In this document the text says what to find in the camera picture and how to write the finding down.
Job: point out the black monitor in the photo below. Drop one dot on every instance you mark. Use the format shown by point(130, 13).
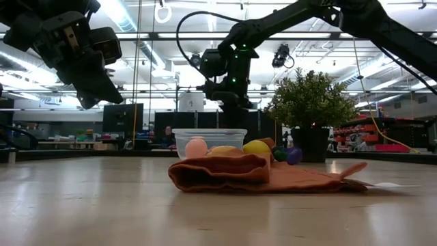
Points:
point(123, 118)

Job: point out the white cloth tag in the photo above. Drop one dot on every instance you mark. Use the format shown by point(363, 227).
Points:
point(385, 184)

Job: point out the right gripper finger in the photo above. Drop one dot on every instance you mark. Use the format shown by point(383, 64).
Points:
point(229, 118)
point(242, 118)

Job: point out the black overhead crossbar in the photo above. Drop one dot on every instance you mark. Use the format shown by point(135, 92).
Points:
point(164, 35)

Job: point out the green potted plant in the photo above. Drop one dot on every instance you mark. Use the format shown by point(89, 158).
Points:
point(310, 102)

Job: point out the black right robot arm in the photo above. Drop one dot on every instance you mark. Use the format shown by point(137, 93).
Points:
point(375, 24)

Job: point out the brown folded cloth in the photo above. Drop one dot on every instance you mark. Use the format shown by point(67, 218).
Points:
point(239, 174)

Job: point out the black overhead camera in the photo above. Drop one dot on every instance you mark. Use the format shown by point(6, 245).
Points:
point(281, 54)

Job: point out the round black lamp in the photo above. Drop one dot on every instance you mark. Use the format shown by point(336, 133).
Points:
point(195, 59)

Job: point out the person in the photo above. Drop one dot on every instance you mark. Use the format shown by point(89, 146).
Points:
point(168, 135)

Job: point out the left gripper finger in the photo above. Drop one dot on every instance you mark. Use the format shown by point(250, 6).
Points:
point(95, 82)
point(88, 102)

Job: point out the yellow toy lemon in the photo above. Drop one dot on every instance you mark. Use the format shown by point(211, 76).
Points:
point(256, 147)

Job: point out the black partition panels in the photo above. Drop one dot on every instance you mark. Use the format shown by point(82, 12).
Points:
point(184, 126)

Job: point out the shelf with red bins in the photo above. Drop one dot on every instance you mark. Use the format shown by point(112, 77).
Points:
point(375, 136)

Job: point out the yellow toy banana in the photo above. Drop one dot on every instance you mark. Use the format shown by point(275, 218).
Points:
point(223, 149)

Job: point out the purple toy eggplant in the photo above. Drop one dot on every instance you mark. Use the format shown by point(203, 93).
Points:
point(293, 154)

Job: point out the clear plastic tupperware container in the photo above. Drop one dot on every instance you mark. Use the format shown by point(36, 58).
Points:
point(191, 140)

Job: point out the toy peach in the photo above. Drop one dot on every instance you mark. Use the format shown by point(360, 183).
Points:
point(196, 148)

